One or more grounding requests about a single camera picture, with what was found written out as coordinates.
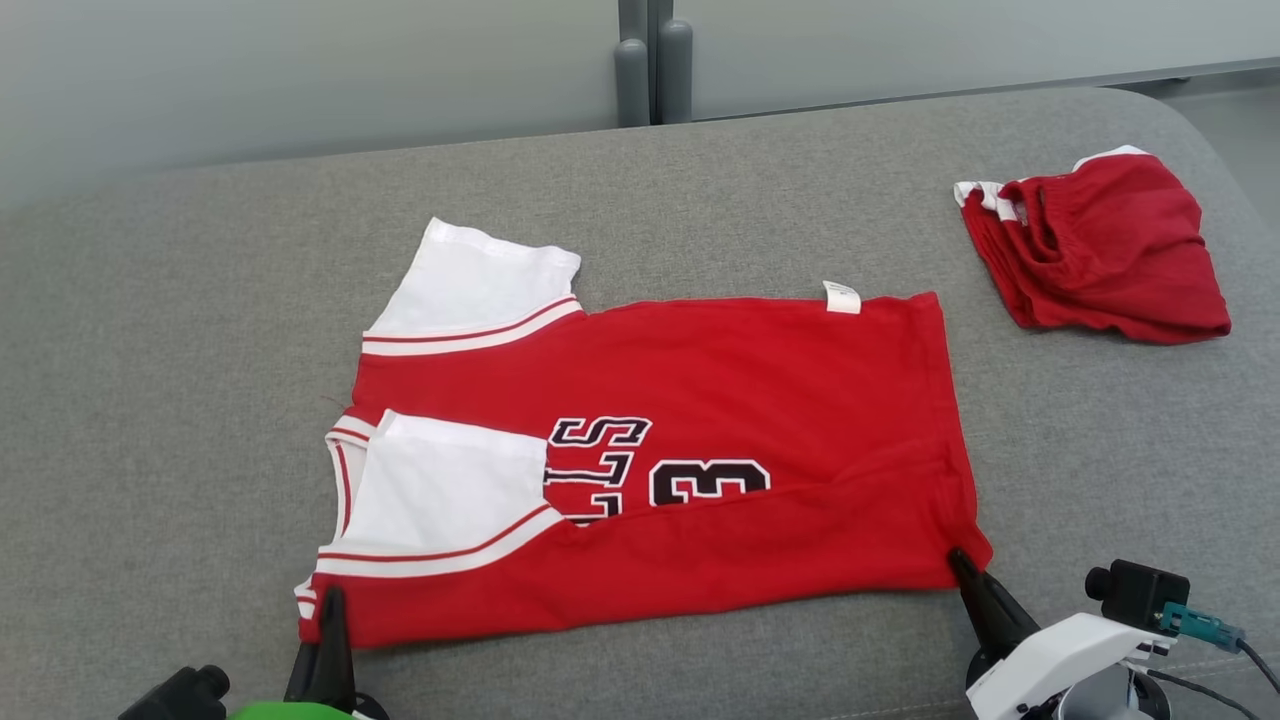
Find black right camera cable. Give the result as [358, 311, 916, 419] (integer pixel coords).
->
[1145, 640, 1280, 720]

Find grey partition post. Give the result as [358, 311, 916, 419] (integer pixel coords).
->
[650, 0, 694, 125]
[613, 0, 653, 128]

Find red Bulls 23 jersey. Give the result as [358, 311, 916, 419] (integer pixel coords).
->
[293, 217, 994, 651]

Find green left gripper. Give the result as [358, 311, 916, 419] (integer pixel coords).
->
[228, 587, 391, 720]

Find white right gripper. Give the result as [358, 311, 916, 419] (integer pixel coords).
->
[948, 548, 1176, 720]

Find teal right cable connector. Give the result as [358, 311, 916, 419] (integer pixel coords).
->
[1160, 602, 1246, 653]

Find red shorts with white stripes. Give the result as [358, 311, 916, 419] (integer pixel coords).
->
[953, 145, 1233, 346]

